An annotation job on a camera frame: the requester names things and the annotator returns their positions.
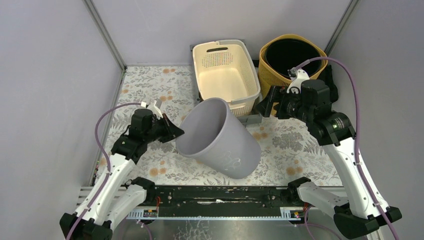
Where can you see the grey plastic tray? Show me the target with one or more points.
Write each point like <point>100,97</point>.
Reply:
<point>251,117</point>

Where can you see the floral patterned table mat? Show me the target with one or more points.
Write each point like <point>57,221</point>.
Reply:
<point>288,151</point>

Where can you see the large grey plastic bin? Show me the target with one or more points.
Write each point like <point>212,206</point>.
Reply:
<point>214,136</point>

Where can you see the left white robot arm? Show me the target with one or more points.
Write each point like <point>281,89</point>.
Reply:
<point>99,215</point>

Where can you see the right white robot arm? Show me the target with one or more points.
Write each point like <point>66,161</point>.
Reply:
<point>363,210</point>

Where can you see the yellow perforated plastic basket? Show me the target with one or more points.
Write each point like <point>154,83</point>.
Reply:
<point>269,77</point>

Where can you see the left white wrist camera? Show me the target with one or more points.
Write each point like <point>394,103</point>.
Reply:
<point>154,106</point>

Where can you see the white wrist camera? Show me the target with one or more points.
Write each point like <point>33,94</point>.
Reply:
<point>297,76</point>
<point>154,106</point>

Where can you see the cream perforated plastic basket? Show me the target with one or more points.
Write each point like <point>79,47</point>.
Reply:
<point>225,74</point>

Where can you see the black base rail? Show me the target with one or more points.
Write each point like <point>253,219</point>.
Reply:
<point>226,197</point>

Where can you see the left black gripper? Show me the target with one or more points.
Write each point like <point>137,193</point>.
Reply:
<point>165,128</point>

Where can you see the aluminium cable duct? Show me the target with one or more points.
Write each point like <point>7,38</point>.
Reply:
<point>217,214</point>

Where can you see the black ribbed plastic bin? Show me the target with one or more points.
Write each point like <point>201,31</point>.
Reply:
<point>284,54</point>

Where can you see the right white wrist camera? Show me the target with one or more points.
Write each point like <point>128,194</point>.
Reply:
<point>297,76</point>

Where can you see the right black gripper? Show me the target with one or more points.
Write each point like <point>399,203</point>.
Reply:
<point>276,94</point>

